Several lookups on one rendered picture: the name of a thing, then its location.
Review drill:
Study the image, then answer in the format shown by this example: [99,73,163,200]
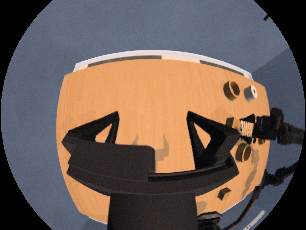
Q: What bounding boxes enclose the grey cylinder with pale top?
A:
[244,85,257,101]

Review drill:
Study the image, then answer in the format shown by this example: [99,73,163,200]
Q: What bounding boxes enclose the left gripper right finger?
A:
[186,111,241,169]

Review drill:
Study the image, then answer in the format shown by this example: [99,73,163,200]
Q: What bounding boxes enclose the small wooden pallet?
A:
[239,119,252,136]

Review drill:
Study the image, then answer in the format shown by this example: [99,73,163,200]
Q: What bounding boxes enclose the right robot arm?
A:
[257,107,305,189]

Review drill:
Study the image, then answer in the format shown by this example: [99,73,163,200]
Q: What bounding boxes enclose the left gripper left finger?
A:
[65,111,120,143]

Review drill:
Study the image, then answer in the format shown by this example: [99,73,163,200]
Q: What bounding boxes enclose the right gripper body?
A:
[250,116,258,144]

